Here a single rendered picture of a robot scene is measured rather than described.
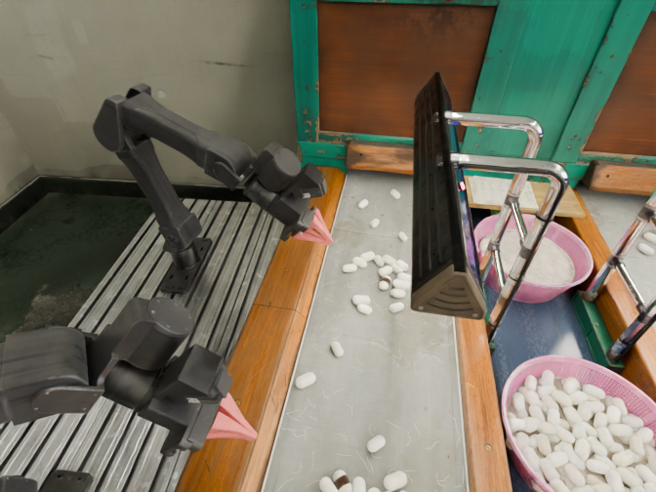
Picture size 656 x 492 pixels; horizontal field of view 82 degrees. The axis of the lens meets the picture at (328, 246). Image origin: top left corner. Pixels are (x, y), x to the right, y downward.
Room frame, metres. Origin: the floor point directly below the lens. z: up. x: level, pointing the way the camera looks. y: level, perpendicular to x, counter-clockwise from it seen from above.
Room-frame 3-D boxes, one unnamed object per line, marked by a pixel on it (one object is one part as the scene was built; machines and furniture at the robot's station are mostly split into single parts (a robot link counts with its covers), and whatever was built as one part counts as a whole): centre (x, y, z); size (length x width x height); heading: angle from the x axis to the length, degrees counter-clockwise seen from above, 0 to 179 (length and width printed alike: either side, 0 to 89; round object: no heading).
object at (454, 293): (0.57, -0.19, 1.08); 0.62 x 0.08 x 0.07; 170
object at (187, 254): (0.72, 0.37, 0.71); 0.20 x 0.07 x 0.08; 174
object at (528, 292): (0.68, -0.49, 0.72); 0.27 x 0.27 x 0.10
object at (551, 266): (0.68, -0.49, 0.71); 0.22 x 0.22 x 0.06
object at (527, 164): (0.55, -0.26, 0.90); 0.20 x 0.19 x 0.45; 170
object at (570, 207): (0.90, -0.53, 0.77); 0.33 x 0.15 x 0.01; 80
